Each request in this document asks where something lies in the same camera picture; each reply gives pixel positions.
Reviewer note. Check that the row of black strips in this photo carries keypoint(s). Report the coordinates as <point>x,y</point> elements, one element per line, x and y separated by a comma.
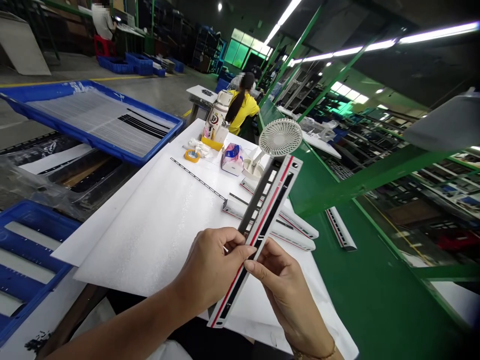
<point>146,125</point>

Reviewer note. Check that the plastic-wrapped black parts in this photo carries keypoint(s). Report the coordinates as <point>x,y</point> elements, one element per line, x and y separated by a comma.
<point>56,176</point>

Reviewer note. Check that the person's right hand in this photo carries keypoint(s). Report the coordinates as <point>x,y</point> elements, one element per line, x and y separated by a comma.
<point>287,292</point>

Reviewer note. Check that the white red-striped train shell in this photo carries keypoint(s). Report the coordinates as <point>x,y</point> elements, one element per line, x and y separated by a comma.
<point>292,240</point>
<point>340,228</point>
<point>300,225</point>
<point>279,195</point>

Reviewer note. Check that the large blue plastic tray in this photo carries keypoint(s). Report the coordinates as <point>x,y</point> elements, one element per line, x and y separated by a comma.
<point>26,93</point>

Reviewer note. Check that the blue crate with white strips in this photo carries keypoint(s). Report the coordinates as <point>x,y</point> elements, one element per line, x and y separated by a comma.
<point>26,255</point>

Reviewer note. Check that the white tray with parts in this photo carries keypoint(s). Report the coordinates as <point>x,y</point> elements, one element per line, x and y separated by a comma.
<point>318,135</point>

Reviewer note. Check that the green conveyor belt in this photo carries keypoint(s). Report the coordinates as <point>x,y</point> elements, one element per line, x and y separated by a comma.
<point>360,285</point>

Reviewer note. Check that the black window frame strip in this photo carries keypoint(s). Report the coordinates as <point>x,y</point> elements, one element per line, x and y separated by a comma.
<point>258,200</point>

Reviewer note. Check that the white cloth gloves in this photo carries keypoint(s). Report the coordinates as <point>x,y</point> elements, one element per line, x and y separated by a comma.
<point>198,146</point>

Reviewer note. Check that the small white table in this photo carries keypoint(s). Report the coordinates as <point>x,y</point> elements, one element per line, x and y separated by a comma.
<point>200,95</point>

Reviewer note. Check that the pile of small black parts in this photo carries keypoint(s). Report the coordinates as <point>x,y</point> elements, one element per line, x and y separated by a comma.
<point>37,342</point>

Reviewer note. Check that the yellow plastic container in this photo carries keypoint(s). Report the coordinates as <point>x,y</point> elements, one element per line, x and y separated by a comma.
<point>212,144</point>

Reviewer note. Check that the red plastic stool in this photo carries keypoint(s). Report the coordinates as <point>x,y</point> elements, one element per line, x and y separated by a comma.
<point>104,45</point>

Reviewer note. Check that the white foam sheet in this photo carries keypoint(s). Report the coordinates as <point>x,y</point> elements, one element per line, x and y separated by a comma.
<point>157,225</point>

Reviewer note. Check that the short black strip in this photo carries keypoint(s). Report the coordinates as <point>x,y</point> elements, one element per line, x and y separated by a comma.
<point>239,199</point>

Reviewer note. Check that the pile of grey strips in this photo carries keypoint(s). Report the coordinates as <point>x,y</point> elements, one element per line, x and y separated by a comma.
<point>97,120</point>

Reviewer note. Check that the white leaning board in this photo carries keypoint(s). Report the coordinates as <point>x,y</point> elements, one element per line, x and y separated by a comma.
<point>22,48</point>

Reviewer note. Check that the tissue packet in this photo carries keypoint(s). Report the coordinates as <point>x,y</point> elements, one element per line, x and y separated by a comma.
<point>231,159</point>

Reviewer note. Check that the long black perforated strip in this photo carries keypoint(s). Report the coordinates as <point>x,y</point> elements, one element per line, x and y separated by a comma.
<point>198,180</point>

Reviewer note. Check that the person's left hand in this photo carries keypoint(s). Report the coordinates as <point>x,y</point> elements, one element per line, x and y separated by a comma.
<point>206,270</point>

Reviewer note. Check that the white desk fan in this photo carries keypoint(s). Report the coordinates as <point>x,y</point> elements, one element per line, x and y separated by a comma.
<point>280,138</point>

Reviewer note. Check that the yellow tape roll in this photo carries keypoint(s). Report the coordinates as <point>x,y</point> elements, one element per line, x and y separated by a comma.
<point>192,156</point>

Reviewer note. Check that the green metal frame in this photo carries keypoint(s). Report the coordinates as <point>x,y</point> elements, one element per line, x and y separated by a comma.
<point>375,176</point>

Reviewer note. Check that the grey lamp housing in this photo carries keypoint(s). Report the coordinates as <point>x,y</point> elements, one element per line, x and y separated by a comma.
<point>446,120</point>

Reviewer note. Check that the person's body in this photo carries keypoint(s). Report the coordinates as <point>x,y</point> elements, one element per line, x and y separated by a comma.
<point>225,343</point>

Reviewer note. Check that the white thermos bottle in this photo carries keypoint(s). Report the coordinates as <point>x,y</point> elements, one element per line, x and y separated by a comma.
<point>219,112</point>

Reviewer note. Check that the stack of blue crates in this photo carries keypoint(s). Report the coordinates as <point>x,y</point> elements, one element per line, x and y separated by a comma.
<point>138,63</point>

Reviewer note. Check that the storage shelves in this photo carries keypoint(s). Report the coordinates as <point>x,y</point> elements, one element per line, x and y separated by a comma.
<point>431,176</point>

